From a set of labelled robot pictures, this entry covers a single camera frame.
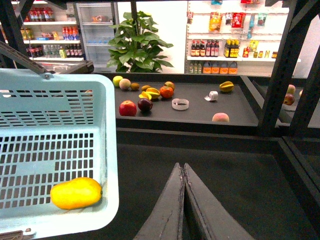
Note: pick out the right store sauce shelf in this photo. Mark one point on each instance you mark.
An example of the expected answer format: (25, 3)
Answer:
(242, 34)

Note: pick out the left store drink shelf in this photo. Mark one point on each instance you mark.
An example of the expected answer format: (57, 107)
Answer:
(52, 34)

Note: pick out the red yellow mango fruit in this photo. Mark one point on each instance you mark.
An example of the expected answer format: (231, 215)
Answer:
(169, 84)

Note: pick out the yellow starfruit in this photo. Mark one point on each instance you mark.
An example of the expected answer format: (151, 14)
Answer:
(226, 87)
(150, 93)

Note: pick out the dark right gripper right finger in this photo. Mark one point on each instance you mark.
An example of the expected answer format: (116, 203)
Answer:
(206, 217)

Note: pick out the small white tape roll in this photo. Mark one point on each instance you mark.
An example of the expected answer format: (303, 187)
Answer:
(212, 96)

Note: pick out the yellow mango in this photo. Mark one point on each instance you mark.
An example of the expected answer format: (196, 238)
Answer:
(78, 193)

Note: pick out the pale apple neighbouring tray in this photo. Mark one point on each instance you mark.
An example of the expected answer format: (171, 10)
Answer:
(291, 89)

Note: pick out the pale pink round fruit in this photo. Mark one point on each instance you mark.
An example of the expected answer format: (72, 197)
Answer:
(125, 84)

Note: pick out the brown kiwi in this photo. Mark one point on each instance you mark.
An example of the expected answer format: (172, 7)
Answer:
(134, 86)

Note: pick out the green potted plant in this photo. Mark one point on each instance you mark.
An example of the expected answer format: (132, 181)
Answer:
(136, 46)

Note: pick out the yellow starfruit far right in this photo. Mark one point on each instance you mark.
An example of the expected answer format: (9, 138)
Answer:
(226, 87)

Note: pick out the glass door refrigerator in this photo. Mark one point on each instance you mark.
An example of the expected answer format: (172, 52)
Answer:
(95, 21)

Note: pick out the green apple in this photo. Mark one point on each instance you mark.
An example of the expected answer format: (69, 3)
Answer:
(116, 80)

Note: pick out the black metal frame post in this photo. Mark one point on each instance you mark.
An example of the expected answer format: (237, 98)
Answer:
(301, 13)

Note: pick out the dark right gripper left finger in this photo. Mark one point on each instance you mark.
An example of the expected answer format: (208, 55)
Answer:
(166, 219)

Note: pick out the dark purple plum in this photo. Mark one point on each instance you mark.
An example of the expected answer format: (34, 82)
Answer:
(145, 105)

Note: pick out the black fruit display tray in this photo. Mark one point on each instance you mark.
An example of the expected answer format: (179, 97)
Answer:
(188, 111)

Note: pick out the light blue plastic basket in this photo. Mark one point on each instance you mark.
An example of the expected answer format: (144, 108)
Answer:
(55, 128)

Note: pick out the pale peach front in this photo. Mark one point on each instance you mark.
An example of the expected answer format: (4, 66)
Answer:
(221, 117)

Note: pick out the yellow starfruit centre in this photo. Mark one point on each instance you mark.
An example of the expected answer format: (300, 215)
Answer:
(150, 93)

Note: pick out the small brown green fruit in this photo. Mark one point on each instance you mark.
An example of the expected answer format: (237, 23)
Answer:
(145, 87)

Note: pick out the red apple neighbouring tray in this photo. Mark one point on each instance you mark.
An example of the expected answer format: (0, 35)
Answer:
(289, 99)

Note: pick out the red apple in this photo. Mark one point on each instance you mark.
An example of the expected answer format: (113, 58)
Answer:
(127, 108)

